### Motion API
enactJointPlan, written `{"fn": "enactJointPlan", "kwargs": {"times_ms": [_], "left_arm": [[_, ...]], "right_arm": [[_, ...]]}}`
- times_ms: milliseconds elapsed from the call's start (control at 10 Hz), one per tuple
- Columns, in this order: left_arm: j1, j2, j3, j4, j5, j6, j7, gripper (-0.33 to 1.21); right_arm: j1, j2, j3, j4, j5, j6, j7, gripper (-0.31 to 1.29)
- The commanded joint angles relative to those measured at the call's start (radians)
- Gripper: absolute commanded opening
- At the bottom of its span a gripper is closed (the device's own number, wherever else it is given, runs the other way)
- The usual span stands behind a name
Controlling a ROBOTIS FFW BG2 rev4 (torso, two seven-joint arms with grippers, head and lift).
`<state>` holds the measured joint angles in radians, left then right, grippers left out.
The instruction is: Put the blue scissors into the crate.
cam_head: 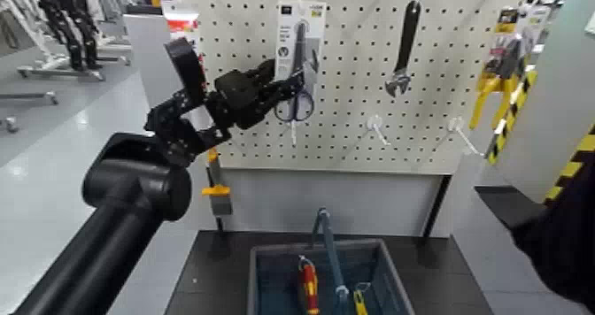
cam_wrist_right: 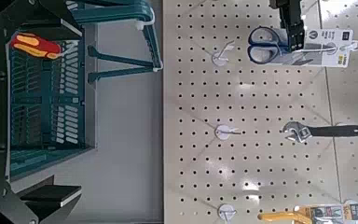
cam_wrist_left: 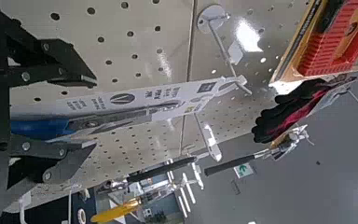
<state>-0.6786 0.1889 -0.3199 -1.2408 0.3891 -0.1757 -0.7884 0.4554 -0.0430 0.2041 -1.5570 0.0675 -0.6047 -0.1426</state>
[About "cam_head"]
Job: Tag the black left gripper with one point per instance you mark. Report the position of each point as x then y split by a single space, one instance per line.
239 96

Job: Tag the blue scissors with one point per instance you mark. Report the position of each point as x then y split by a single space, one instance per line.
300 40

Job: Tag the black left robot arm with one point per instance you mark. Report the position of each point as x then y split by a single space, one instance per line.
116 233

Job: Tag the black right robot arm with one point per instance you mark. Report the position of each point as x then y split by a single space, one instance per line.
567 252

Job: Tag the white pegboard hook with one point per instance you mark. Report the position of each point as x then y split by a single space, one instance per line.
374 122
456 124
293 133

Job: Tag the beige pegboard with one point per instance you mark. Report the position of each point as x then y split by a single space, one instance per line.
348 52

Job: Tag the red white sealant tube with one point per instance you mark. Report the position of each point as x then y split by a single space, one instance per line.
181 24

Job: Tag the black adjustable wrench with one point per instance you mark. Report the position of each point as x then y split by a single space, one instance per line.
408 33

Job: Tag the grey shopping basket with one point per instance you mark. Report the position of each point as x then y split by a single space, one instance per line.
279 248

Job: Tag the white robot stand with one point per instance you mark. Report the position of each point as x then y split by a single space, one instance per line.
69 73

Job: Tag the red yellow screwdriver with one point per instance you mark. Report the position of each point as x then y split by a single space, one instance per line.
309 284

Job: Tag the black humanoid robot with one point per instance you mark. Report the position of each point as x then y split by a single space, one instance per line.
69 29

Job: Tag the yellow pliers in package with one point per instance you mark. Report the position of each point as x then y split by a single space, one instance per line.
504 61

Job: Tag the small yellow tool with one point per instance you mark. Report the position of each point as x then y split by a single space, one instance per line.
359 303

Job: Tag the white card package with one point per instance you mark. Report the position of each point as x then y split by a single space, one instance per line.
537 24

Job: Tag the grey caster wheel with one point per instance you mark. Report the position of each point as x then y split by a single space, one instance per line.
10 124

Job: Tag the grey panel with hazard tape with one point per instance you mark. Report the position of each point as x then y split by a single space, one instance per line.
558 98

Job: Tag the grey metal floor frame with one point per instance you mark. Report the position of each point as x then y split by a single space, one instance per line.
28 96

